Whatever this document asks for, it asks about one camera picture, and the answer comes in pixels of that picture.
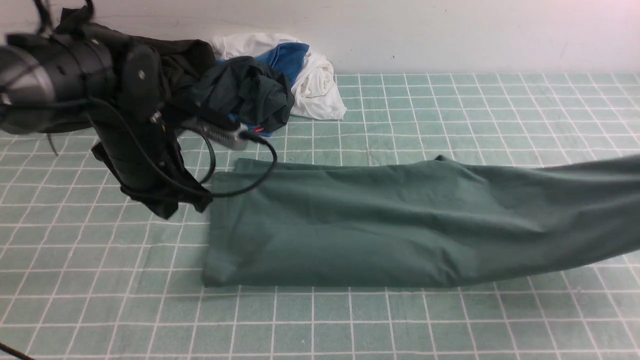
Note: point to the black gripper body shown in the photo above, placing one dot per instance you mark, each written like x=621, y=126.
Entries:
x=146, y=160

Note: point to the green long-sleeved shirt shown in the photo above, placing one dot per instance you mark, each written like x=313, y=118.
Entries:
x=433, y=224

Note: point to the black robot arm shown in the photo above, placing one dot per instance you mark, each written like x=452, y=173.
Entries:
x=70, y=82

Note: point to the dark olive crumpled garment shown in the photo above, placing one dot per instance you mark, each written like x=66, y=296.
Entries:
x=185, y=65

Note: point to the dark green crumpled garment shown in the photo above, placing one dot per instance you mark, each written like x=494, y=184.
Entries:
x=216, y=89

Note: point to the green checkered tablecloth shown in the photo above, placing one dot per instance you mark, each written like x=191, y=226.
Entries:
x=87, y=274

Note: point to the blue crumpled garment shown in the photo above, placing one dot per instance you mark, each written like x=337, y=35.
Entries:
x=287, y=57

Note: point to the white crumpled garment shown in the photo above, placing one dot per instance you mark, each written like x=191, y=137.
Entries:
x=316, y=92

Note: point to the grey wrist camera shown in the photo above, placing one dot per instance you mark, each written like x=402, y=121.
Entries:
x=228, y=134

